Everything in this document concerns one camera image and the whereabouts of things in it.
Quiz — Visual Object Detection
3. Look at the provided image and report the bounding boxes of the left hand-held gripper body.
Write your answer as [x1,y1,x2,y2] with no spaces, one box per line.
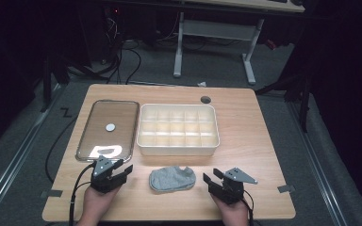
[90,155,128,194]

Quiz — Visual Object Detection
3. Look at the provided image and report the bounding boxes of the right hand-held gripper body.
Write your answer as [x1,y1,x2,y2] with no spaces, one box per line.
[208,167,259,205]

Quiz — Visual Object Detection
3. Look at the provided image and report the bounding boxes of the grey sock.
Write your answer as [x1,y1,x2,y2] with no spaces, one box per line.
[148,166,197,193]

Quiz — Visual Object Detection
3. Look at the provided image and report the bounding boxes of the person's right hand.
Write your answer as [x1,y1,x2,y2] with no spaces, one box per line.
[209,193,250,221]

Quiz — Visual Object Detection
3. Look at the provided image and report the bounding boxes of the person's left hand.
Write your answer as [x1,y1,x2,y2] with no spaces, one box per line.
[77,185,123,222]

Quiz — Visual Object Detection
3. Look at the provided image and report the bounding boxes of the transparent plastic box lid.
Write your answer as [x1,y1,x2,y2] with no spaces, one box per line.
[75,99,140,164]

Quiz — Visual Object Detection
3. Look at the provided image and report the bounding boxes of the grey tape piece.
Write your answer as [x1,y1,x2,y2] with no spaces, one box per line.
[277,184,296,194]
[41,189,64,199]

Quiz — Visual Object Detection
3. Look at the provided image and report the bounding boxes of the white compartment storage box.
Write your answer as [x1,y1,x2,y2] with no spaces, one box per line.
[136,103,221,157]

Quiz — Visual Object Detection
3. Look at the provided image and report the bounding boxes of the black metal stand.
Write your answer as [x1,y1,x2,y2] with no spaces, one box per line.
[40,55,71,113]
[284,73,314,133]

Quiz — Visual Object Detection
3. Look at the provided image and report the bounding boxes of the right hand-held gripper cable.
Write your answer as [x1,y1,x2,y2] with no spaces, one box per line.
[241,188,255,226]

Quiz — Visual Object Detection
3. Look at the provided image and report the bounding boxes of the hand-held gripper cable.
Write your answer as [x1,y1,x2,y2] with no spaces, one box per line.
[241,188,255,226]
[68,162,98,226]

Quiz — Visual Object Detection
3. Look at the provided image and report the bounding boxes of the left hand-held gripper cable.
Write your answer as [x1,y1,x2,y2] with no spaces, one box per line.
[68,162,98,226]

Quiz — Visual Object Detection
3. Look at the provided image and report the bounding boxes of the black floor cable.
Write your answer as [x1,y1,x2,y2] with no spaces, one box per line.
[44,115,79,184]

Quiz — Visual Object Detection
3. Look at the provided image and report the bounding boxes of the metal floor rail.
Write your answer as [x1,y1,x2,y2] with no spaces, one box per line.
[0,84,64,218]
[287,99,349,226]

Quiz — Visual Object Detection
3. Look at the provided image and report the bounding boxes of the bundle of black cables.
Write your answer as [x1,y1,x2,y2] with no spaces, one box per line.
[102,12,142,86]

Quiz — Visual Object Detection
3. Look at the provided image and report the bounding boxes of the white metal frame desk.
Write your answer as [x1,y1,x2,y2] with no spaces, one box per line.
[173,0,306,86]

